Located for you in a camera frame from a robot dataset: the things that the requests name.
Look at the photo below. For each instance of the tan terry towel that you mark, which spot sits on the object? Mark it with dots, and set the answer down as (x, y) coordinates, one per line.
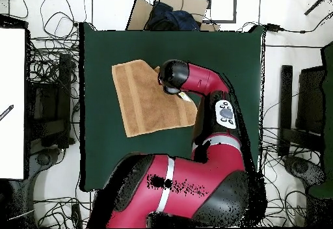
(145, 104)

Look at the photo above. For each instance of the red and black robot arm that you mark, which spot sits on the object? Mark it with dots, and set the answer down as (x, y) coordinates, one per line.
(182, 182)

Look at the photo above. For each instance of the dark green table cloth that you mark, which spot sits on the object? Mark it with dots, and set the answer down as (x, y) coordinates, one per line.
(125, 44)

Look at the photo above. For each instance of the dark blue clothing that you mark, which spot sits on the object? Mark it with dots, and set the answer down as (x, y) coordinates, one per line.
(177, 18)

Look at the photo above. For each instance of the brown cardboard box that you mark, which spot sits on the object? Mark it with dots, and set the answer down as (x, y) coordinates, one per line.
(140, 13)

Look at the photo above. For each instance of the black power strip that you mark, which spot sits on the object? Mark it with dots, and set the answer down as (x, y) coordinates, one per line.
(76, 214)

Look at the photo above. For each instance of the white desk top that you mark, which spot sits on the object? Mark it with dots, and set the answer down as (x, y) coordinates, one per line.
(11, 83)

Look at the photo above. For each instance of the black pen with white print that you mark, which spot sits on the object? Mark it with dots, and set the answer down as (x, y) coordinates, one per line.
(6, 112)

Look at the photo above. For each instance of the black rod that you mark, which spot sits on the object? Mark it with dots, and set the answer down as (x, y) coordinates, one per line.
(317, 4)

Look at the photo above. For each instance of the grey rectangular frame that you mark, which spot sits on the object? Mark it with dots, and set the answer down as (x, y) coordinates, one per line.
(221, 21)

